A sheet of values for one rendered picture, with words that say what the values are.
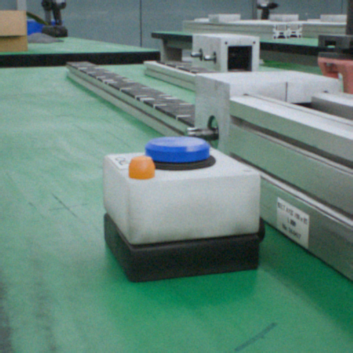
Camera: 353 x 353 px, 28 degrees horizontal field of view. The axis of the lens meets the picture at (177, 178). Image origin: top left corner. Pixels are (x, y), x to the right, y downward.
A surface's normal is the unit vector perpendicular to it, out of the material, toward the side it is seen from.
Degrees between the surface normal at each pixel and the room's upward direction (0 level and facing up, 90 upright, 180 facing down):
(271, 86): 90
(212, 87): 90
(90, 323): 0
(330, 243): 90
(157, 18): 90
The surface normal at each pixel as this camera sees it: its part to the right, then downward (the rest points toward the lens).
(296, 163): -0.96, 0.07
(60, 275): 0.00, -0.97
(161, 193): 0.29, 0.22
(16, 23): 0.31, -0.15
